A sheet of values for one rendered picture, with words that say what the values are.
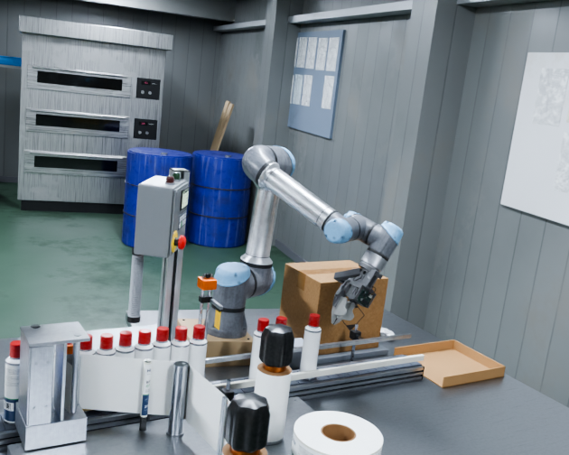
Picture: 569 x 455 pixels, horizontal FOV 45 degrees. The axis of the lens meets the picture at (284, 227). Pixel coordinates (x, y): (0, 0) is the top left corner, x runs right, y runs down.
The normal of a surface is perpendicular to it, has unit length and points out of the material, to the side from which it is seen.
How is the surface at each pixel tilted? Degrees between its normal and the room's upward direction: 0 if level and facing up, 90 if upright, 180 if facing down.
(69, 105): 90
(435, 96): 90
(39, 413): 90
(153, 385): 90
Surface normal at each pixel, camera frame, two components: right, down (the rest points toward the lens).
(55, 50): 0.33, 0.24
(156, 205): -0.07, 0.20
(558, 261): -0.93, -0.03
